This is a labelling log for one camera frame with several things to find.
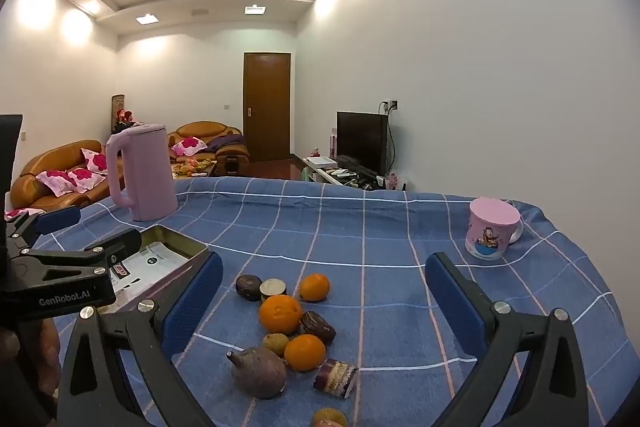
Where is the pink cartoon mug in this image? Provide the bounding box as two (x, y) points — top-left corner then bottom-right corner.
(465, 197), (524, 262)

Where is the dark brown water chestnut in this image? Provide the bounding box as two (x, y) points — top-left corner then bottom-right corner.
(235, 274), (263, 303)
(299, 311), (337, 346)

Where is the small brown kiwi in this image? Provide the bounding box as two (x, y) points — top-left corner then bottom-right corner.
(262, 333), (291, 358)
(312, 408), (349, 427)

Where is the halved water chestnut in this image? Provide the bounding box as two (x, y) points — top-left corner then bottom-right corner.
(259, 278), (288, 303)

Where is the white paper packet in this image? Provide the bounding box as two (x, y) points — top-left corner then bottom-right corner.
(111, 243), (190, 295)

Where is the coffee table with fruit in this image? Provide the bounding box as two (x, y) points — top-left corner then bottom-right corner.
(170, 157), (218, 180)

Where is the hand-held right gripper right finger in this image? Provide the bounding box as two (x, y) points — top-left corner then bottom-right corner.
(425, 251), (593, 427)

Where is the purple blanket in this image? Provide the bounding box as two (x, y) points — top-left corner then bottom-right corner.
(206, 134), (247, 152)

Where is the black television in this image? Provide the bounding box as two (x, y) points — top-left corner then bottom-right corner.
(336, 111), (390, 178)

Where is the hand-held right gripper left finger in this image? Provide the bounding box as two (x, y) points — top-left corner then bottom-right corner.
(56, 251), (224, 427)

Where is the person's left hand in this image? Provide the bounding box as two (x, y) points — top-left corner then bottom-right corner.
(0, 318), (62, 408)

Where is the red flower decoration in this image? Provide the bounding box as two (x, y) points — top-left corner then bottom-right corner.
(116, 108), (146, 128)

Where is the long orange leather sofa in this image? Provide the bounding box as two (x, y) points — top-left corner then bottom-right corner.
(10, 139), (126, 210)

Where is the purple root vegetable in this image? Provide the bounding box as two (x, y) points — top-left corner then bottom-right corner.
(226, 346), (288, 400)

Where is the white television stand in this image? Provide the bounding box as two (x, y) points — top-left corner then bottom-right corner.
(302, 155), (386, 190)

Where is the short orange leather sofa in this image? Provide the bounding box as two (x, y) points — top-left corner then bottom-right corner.
(167, 122), (250, 172)

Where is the blue plaid tablecloth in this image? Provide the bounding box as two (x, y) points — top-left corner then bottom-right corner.
(30, 176), (632, 427)

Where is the pink electric kettle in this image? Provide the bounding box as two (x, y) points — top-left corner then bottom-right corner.
(105, 123), (178, 222)

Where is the large orange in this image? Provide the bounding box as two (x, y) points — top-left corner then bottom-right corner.
(258, 294), (304, 335)

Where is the pink tin box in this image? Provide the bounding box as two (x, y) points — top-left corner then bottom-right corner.
(97, 224), (211, 313)

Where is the small orange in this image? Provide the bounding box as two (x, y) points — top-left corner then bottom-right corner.
(283, 334), (327, 372)
(299, 273), (331, 303)

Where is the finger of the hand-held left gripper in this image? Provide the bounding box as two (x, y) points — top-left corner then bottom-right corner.
(10, 228), (143, 292)
(5, 207), (82, 258)

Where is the hanging wall scroll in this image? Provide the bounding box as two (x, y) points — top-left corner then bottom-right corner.
(111, 94), (126, 132)

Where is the black power cable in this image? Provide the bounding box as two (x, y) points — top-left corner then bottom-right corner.
(385, 109), (398, 178)

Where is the brown wooden door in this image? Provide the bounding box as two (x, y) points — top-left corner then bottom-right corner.
(243, 52), (292, 162)

